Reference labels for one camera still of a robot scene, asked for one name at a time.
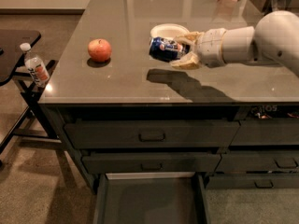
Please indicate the dark middle right drawer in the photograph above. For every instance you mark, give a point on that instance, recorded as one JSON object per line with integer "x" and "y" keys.
{"x": 251, "y": 161}

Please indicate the black side table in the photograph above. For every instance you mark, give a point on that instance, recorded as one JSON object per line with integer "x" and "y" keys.
{"x": 11, "y": 61}

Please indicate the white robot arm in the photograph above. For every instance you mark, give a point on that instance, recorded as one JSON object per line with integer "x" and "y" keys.
{"x": 273, "y": 40}

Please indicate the blue pepsi can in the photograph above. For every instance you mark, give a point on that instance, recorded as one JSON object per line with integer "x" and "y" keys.
{"x": 167, "y": 50}

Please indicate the clear water bottle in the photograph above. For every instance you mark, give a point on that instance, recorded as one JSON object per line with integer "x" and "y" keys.
{"x": 35, "y": 66}

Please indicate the dark middle left drawer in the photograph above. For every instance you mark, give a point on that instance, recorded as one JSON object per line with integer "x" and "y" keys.
{"x": 100, "y": 163}

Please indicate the red apple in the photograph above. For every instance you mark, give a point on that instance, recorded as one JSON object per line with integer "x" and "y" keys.
{"x": 99, "y": 50}

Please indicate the dark top right drawer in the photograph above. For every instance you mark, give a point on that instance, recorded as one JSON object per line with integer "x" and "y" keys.
{"x": 267, "y": 132}

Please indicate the snack bags in drawer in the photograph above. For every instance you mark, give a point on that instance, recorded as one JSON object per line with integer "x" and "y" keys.
{"x": 274, "y": 111}

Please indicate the dark drawer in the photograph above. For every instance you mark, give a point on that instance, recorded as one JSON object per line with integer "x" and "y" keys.
{"x": 100, "y": 163}
{"x": 250, "y": 181}
{"x": 151, "y": 133}
{"x": 251, "y": 161}
{"x": 267, "y": 132}

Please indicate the white paper bowl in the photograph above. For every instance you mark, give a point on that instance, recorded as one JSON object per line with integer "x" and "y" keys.
{"x": 168, "y": 30}

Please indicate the dark bottom right drawer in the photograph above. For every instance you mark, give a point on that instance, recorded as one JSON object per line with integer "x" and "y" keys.
{"x": 250, "y": 181}

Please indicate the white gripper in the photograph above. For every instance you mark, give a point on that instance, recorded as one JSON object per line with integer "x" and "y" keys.
{"x": 210, "y": 47}

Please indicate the dark top left drawer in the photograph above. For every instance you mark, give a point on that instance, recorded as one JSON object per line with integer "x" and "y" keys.
{"x": 151, "y": 133}

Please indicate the open bottom left drawer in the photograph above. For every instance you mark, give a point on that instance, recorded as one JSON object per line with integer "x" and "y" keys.
{"x": 175, "y": 200}

